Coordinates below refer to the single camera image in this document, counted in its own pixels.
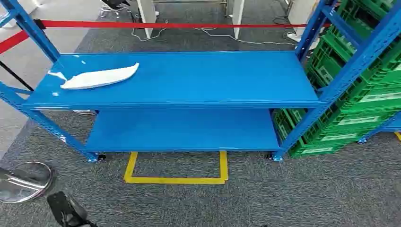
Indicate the green folded crate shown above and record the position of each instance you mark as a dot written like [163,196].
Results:
[316,150]
[354,120]
[369,97]
[338,137]

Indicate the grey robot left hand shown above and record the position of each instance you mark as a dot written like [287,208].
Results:
[70,211]

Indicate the small chrome stanchion base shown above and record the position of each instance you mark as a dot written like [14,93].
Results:
[84,112]

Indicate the green plastic crate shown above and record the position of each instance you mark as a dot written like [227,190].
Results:
[376,6]
[332,53]

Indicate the chrome chair base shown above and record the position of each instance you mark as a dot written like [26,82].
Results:
[109,12]

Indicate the short red barrier belt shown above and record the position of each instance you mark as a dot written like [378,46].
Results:
[12,42]

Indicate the black stanchion pole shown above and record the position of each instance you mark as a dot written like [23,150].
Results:
[15,75]
[39,24]

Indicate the large chrome stanchion base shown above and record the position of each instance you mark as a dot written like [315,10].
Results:
[22,183]

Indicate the white table leg panel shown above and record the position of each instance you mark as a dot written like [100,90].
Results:
[300,14]
[238,15]
[146,15]

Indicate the white plastic car shell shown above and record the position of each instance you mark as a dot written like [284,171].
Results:
[97,78]

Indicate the blue metal shelf rack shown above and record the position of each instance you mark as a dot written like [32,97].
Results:
[188,78]
[393,125]

